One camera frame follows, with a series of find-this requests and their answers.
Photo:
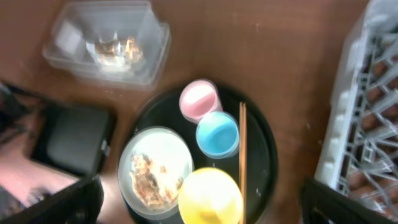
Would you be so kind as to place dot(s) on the grey dishwasher rack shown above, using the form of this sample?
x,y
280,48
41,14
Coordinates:
x,y
359,152

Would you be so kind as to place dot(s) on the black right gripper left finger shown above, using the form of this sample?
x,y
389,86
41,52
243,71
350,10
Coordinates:
x,y
81,202

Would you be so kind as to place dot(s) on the yellow plastic bowl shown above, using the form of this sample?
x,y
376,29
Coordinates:
x,y
210,196

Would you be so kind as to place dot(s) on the food scraps with rice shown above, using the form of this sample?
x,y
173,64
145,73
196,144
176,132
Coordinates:
x,y
153,184

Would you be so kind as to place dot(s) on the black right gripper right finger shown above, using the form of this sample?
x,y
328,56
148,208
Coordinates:
x,y
321,204

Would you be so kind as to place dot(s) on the black rectangular bin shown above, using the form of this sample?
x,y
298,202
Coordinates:
x,y
75,138

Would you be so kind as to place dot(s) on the light blue plastic cup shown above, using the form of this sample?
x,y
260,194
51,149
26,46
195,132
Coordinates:
x,y
217,135

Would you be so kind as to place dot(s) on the wooden chopstick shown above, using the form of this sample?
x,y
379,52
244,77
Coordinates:
x,y
241,158
244,157

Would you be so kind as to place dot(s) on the round black serving tray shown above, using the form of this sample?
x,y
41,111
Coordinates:
x,y
262,159

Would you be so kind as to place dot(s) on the pink plastic cup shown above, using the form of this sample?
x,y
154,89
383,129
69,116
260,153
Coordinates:
x,y
199,98

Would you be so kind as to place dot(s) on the grey plate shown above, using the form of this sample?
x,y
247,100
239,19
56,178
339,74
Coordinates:
x,y
165,147

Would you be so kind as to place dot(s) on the clear plastic waste container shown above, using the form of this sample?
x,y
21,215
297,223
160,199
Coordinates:
x,y
80,24

